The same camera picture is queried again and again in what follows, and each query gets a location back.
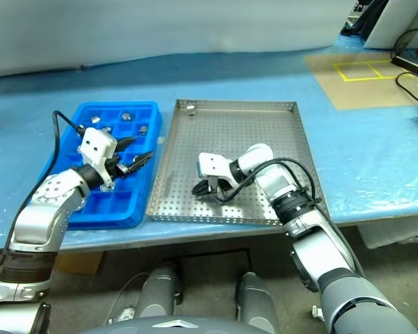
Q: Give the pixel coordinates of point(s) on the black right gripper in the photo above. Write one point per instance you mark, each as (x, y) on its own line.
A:
(220, 189)

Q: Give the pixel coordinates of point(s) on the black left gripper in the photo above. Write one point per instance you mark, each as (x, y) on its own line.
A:
(114, 167)

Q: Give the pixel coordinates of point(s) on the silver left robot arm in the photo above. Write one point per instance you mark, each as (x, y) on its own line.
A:
(38, 208)

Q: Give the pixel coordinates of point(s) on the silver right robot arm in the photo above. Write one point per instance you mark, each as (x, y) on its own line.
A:
(334, 250)

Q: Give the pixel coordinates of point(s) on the blue compartment tray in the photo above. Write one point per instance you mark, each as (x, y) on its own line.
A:
(125, 205)

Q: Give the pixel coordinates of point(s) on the brown cardboard piece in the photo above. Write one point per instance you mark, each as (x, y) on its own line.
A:
(78, 263)

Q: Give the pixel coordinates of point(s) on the perforated metal tray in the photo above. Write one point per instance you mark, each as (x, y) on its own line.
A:
(251, 121)

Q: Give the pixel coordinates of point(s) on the grey left robot leg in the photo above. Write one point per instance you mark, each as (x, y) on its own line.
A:
(160, 288)

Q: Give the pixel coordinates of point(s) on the grey robot leg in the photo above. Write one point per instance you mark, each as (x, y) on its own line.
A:
(160, 288)
(257, 299)

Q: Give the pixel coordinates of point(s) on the grey right robot leg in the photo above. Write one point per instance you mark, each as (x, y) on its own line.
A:
(257, 299)

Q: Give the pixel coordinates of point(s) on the white backdrop sheet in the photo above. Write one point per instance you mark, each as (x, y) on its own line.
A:
(160, 28)

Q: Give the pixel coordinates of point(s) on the grey robot torso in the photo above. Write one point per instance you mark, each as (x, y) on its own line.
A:
(181, 327)

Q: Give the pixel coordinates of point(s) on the white left robot foot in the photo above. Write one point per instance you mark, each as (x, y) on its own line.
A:
(127, 314)

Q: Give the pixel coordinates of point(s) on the white robot foot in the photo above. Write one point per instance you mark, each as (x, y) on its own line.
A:
(317, 312)
(127, 314)

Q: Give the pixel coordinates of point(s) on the white right robot foot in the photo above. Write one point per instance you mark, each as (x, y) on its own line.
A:
(317, 312)

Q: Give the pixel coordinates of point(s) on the blue plastic table cover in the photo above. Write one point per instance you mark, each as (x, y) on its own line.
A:
(369, 156)

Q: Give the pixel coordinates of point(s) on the yellow tape marking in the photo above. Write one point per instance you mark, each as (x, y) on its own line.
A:
(345, 79)

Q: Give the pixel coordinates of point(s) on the brown cardboard mat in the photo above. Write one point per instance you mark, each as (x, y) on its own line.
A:
(362, 94)

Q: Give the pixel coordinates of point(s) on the small black power adapter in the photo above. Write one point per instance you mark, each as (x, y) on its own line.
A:
(409, 62)

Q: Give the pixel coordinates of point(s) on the white panel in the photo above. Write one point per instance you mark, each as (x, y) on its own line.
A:
(397, 21)

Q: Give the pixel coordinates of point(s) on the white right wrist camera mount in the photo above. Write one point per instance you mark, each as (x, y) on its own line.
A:
(212, 163)

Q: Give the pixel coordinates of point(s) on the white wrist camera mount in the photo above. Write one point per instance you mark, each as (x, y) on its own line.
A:
(212, 163)
(95, 144)

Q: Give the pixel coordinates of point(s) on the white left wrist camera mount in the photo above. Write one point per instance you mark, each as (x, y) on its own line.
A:
(95, 144)

